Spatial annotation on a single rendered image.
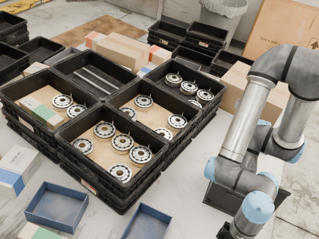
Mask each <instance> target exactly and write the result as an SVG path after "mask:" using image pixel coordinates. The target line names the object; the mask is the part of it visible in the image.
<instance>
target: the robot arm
mask: <svg viewBox="0 0 319 239"><path fill-rule="evenodd" d="M246 79H247V81H248V82H247V85H246V87H245V90H244V92H243V94H242V97H241V99H240V102H239V104H238V107H237V109H236V111H235V114H234V117H233V119H232V122H231V124H230V126H229V129H228V131H227V134H226V136H225V139H224V141H223V143H222V146H221V148H220V151H219V153H218V156H217V157H214V156H212V157H210V158H209V160H208V162H207V163H206V166H205V169H204V176H205V178H207V179H209V180H211V181H212V182H214V183H215V184H219V185H221V186H223V187H225V188H227V189H229V190H232V191H234V192H236V193H238V194H240V195H242V196H244V197H245V199H244V200H243V203H242V205H241V207H240V208H239V210H238V212H237V213H236V215H235V216H234V218H233V220H232V222H231V223H229V222H227V221H225V223H224V224H223V226H222V228H220V230H219V232H218V233H217V235H216V238H217V239H255V237H256V236H257V234H258V233H259V232H260V230H261V229H262V228H263V226H264V225H265V224H266V222H267V221H268V220H269V219H270V218H271V216H272V213H273V212H274V204H273V203H274V200H275V198H276V196H277V194H278V189H279V182H278V179H277V178H276V177H275V176H274V175H273V174H271V173H269V172H259V173H258V174H256V173H257V161H258V156H259V153H260V152H262V153H265V154H268V155H270V156H272V157H275V158H278V159H280V160H283V161H284V162H288V163H291V164H295V163H297V162H298V160H299V159H300V157H301V155H302V154H303V152H304V150H305V148H306V145H307V140H306V139H305V138H304V134H303V132H304V130H305V128H306V125H307V123H308V121H309V119H310V117H311V115H312V113H313V110H314V108H315V106H316V104H317V102H318V101H319V50H314V49H310V48H305V47H301V46H296V45H293V44H281V45H277V46H274V47H272V48H270V49H269V50H267V51H266V52H264V53H263V54H262V55H260V56H259V57H258V58H257V59H256V61H255V62H254V63H253V64H252V66H251V68H250V69H249V71H248V74H247V76H246ZM278 81H280V82H282V83H287V84H288V90H289V92H290V96H289V99H288V102H287V105H286V108H285V111H284V114H283V117H282V120H281V123H280V125H279V126H278V127H276V128H273V127H271V123H270V122H267V121H264V120H261V119H259V118H260V116H261V113H262V111H263V109H264V106H265V104H266V101H267V99H268V96H269V94H270V91H271V90H272V89H274V88H276V86H277V83H278Z"/></svg>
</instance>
